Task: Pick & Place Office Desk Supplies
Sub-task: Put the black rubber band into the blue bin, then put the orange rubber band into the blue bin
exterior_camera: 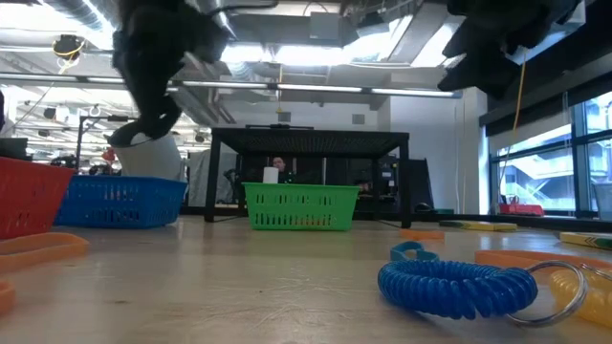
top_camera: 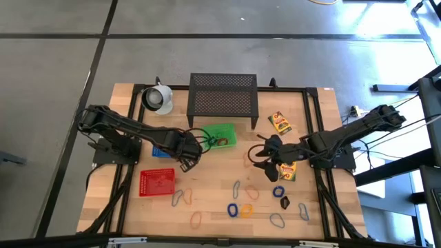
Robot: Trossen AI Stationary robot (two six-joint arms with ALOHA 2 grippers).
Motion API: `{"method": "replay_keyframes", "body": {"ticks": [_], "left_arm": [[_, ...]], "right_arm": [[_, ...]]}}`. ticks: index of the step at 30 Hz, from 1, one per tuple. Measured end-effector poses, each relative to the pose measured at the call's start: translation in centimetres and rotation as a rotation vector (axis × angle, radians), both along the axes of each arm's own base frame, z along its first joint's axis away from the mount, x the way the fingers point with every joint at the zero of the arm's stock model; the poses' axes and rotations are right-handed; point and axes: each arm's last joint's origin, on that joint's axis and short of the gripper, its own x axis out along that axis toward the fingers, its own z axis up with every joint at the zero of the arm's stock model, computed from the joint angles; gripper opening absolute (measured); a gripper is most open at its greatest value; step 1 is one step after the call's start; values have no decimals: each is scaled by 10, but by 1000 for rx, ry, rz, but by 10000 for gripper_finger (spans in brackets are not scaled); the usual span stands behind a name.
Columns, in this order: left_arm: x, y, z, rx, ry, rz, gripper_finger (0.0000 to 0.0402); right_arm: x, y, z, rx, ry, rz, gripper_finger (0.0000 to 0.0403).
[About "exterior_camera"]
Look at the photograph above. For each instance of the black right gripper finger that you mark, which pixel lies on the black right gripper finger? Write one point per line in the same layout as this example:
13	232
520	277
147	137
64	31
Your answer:
487	74
480	43

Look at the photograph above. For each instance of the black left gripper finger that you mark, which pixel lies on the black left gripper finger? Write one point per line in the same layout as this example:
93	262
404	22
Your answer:
160	117

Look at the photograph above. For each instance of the orange rubber band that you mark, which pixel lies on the orange rubber band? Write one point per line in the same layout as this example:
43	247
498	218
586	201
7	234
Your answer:
48	255
502	259
423	234

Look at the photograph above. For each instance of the blue rubber band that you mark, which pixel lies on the blue rubber band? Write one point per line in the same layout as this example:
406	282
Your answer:
396	253

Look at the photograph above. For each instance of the red round object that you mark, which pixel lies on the red round object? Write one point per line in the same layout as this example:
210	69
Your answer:
109	155

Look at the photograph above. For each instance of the black metal stand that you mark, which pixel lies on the black metal stand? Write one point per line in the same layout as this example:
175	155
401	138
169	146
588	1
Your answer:
95	118

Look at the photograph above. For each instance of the grey covered cabinet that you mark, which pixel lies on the grey covered cabinet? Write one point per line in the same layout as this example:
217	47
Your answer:
196	177

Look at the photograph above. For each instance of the blue plastic basket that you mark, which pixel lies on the blue plastic basket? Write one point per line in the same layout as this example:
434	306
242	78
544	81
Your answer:
119	200

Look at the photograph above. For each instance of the black framed window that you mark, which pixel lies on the black framed window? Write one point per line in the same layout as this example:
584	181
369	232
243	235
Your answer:
535	179

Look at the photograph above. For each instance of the black upright panel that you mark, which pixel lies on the black upright panel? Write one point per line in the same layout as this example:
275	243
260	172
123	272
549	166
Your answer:
424	181

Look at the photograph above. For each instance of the person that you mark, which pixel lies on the person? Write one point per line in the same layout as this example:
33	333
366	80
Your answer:
279	165

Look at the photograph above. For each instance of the red tray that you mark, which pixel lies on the red tray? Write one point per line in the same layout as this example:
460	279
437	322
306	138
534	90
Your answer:
521	210

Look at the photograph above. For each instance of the black equipment cabinet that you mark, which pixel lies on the black equipment cabinet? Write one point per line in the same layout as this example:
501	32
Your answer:
382	179

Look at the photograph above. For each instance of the black computer mouse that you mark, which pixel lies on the black computer mouse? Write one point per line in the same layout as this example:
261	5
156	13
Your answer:
423	208

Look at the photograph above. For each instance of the black monitor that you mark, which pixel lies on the black monitor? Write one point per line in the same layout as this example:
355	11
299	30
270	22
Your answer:
12	149

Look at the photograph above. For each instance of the red plastic basket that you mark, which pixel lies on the red plastic basket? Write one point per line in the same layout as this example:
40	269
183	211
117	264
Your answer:
28	200

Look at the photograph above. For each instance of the grey ceiling box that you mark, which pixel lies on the grey ceiling box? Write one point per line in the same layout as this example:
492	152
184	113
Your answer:
325	26

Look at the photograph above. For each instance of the long ceiling light strip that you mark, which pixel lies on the long ceiling light strip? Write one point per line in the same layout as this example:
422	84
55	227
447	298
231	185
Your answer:
315	88

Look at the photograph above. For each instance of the green plastic basket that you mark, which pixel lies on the green plastic basket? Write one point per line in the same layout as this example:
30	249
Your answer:
301	205

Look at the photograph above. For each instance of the large rectangular ceiling duct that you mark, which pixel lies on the large rectangular ceiling duct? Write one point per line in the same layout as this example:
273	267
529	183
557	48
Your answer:
425	48

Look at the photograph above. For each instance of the ribbed silver ceiling duct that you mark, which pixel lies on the ribbed silver ceiling duct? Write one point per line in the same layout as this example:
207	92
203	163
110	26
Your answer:
83	9

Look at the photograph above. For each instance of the grey wall speaker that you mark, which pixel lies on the grey wall speaker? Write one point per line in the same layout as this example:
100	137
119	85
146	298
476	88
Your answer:
358	119
284	117

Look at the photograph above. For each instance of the black metal table frame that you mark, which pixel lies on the black metal table frame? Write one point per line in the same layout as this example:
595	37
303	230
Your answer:
311	141

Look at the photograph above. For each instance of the black aluminium table frame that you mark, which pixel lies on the black aluminium table frame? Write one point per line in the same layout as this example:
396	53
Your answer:
550	223

